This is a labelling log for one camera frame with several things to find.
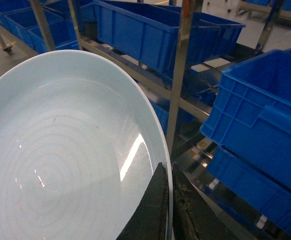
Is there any blue crate on shelf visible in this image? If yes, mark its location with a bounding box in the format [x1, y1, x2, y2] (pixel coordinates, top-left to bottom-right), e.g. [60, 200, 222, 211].
[207, 146, 291, 236]
[200, 50, 291, 191]

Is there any blue bin far left row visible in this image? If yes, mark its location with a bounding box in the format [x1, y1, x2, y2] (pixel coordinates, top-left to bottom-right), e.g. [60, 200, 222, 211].
[0, 0, 79, 54]

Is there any stainless steel shelf rack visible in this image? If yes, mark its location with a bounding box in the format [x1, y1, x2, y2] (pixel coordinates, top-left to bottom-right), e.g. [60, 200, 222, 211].
[0, 0, 291, 240]

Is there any long blue bin on shelf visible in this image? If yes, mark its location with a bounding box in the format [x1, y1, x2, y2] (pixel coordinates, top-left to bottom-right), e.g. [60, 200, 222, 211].
[92, 0, 245, 75]

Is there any blue crate on shelf lower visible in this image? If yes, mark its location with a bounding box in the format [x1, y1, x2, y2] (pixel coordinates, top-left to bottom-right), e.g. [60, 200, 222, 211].
[207, 146, 291, 236]

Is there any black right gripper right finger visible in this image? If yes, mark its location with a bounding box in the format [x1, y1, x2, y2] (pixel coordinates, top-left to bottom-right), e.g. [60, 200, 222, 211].
[172, 164, 237, 240]

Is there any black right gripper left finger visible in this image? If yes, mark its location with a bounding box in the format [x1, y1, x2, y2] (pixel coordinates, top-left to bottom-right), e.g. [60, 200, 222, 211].
[117, 163, 169, 240]

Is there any blue crate on shelf top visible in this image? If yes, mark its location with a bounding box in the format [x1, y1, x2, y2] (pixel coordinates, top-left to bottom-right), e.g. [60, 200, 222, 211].
[200, 50, 291, 191]

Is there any light blue round tray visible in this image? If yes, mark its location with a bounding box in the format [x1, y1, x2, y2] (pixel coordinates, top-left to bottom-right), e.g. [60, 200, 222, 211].
[0, 50, 172, 240]

